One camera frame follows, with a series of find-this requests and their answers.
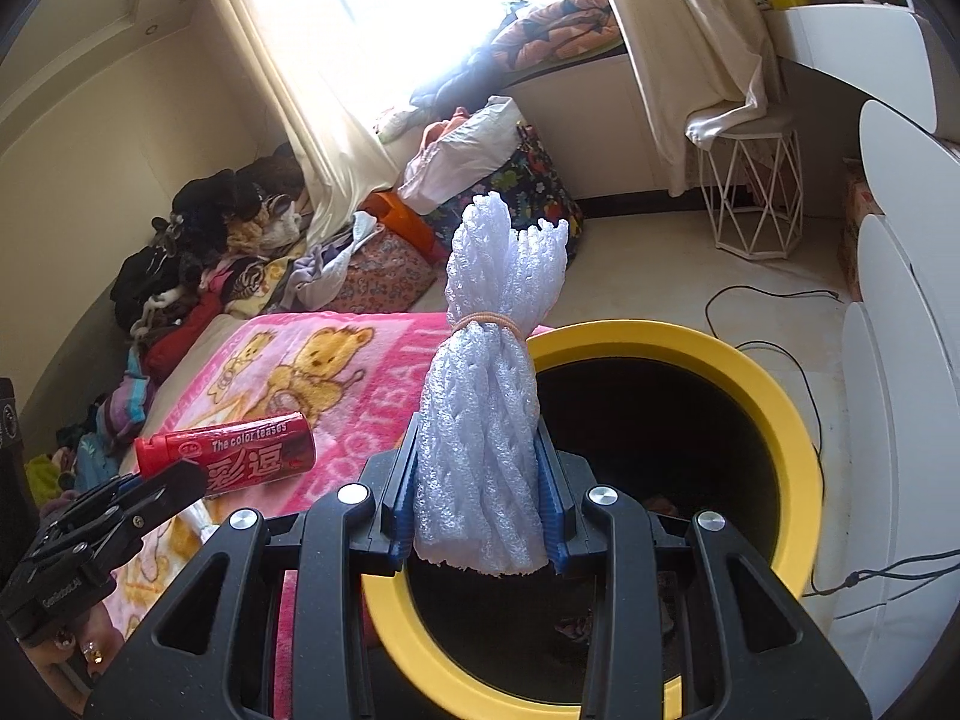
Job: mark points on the red cloth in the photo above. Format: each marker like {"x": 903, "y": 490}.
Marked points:
{"x": 180, "y": 345}

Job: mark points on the wide cream curtain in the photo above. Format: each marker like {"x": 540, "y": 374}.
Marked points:
{"x": 697, "y": 37}

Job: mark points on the yellow round trash bin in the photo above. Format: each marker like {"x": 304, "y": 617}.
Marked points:
{"x": 780, "y": 450}

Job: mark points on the small yellow box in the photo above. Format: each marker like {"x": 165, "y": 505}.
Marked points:
{"x": 780, "y": 1}

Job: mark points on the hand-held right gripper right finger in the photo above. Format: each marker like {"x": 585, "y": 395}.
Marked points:
{"x": 556, "y": 532}

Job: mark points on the white rounded drawer cabinet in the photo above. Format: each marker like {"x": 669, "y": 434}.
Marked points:
{"x": 900, "y": 390}

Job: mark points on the pile of colourful clothes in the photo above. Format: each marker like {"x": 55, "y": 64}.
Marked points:
{"x": 105, "y": 420}

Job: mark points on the reddish cardboard box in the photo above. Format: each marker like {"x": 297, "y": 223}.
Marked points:
{"x": 856, "y": 225}

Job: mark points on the floral patterned bag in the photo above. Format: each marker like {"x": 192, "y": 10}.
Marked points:
{"x": 390, "y": 274}

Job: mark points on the white liner bag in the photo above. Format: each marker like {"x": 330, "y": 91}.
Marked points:
{"x": 457, "y": 157}

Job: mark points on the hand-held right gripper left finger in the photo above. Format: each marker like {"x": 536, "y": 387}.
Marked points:
{"x": 400, "y": 532}

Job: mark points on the red candy tube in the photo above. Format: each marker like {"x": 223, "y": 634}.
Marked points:
{"x": 240, "y": 450}

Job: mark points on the orange bag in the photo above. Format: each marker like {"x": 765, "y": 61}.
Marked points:
{"x": 405, "y": 221}

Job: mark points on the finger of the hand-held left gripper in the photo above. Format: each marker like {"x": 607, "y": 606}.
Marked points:
{"x": 169, "y": 487}

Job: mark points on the white dressing table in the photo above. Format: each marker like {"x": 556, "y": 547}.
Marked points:
{"x": 847, "y": 52}

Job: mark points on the person's left hand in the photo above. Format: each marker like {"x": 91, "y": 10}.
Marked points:
{"x": 82, "y": 649}

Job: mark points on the dark padded jacket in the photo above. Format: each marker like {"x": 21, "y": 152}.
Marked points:
{"x": 457, "y": 82}

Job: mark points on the white foam fruit net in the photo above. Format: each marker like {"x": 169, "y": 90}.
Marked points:
{"x": 480, "y": 427}

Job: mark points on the yellow printed blanket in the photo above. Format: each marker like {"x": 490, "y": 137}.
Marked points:
{"x": 259, "y": 285}

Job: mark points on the dinosaur print laundry basket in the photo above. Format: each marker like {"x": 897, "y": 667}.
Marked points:
{"x": 540, "y": 187}

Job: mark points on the pile of dark clothes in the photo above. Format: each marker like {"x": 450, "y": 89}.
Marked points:
{"x": 202, "y": 232}

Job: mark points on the pink bear printed blanket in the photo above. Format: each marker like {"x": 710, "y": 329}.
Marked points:
{"x": 337, "y": 375}

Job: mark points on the narrow cream curtain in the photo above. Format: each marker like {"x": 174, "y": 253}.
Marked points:
{"x": 300, "y": 90}

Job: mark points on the pale grey cloth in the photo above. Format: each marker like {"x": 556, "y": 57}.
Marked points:
{"x": 330, "y": 262}

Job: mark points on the orange patterned quilt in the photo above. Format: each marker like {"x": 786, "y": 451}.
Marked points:
{"x": 559, "y": 26}

